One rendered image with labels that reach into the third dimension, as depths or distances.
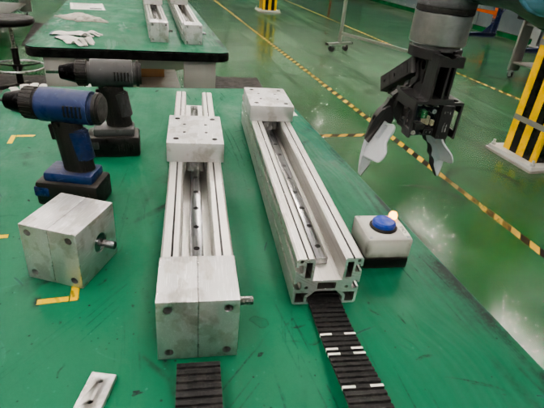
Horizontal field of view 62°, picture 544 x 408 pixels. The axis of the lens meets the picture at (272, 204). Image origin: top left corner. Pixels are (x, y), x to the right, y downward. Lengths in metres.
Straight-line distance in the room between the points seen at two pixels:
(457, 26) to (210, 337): 0.50
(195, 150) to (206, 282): 0.38
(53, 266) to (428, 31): 0.61
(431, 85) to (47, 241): 0.57
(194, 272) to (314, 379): 0.20
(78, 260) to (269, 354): 0.30
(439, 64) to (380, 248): 0.31
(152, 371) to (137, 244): 0.27
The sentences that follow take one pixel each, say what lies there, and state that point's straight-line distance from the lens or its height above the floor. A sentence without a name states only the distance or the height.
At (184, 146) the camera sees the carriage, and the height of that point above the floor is 0.90.
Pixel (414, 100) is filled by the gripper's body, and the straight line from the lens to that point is 0.64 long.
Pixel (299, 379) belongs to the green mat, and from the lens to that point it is 0.60.
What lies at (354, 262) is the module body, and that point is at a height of 0.86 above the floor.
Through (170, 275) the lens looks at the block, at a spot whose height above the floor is 0.87.
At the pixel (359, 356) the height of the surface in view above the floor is 0.80.
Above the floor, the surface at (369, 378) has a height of 0.81.
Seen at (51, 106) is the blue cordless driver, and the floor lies 0.98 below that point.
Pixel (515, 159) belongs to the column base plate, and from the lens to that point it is 3.83.
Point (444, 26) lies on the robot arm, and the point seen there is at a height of 1.18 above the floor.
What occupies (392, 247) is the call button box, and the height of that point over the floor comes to 0.82.
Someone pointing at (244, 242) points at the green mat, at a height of 0.78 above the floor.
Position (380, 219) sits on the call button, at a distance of 0.80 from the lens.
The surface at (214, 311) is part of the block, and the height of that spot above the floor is 0.86.
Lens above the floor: 1.24
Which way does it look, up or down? 30 degrees down
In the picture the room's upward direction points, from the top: 6 degrees clockwise
